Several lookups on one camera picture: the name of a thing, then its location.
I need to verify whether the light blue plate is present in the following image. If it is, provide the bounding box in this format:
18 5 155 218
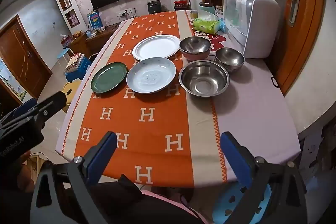
126 57 176 94

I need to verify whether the black heater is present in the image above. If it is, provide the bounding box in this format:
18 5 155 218
147 0 164 14

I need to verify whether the white plate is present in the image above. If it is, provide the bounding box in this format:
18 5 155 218
132 34 179 61

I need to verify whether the white countertop sterilizer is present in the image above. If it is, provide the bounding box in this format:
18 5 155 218
223 0 281 59

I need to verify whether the light blue perforated chair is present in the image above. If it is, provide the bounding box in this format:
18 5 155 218
212 182 272 224

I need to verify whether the green plate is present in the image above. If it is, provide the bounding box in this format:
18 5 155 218
91 62 128 94

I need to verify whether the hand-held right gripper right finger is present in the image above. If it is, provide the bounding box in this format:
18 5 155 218
220 131 308 224

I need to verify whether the small steel bowl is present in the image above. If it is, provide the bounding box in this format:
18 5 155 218
215 47 245 73

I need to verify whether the wall poster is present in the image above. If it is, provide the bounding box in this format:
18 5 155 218
0 57 28 102

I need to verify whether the wooden television cabinet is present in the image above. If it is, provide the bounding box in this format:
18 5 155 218
69 22 124 56

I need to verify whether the person's dark clothing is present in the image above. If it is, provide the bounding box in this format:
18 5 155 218
89 174 202 224

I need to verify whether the person's left hand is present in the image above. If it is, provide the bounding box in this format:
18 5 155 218
12 151 36 188

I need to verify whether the blue printed box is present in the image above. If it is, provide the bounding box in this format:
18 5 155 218
87 11 101 30

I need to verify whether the stack of books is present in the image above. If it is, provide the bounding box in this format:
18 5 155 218
65 53 86 73

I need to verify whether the orange patterned table runner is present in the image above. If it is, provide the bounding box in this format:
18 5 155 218
71 11 227 188

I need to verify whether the teal canister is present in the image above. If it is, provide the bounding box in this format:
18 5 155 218
199 2 215 17

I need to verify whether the yellow chair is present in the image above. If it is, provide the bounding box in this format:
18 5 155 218
62 79 82 111

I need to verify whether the red tissue box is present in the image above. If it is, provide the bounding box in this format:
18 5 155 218
60 34 74 47

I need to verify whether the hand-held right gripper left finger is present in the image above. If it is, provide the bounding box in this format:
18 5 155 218
29 131 118 224

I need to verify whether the red basket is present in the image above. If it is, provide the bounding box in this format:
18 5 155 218
174 0 192 11

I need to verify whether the blue storage box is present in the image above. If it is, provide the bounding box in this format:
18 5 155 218
65 57 92 83

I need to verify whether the large steel bowl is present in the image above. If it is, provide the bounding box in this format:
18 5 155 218
178 60 230 97

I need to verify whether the pink printed tablecloth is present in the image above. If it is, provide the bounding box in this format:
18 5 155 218
56 10 301 188

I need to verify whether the blue stool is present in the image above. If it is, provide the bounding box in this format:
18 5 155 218
57 48 74 64

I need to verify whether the brown wooden door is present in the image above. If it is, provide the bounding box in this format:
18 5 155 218
0 15 53 104

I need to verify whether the green tissue pack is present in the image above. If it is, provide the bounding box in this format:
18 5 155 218
193 17 220 33

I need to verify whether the pink steel bowl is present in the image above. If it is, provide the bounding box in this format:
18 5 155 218
179 36 212 61

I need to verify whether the orange wooden sliding door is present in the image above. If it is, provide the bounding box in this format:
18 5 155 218
273 0 326 96

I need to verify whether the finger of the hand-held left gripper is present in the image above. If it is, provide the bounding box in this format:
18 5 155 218
2 97 38 125
36 91 68 123

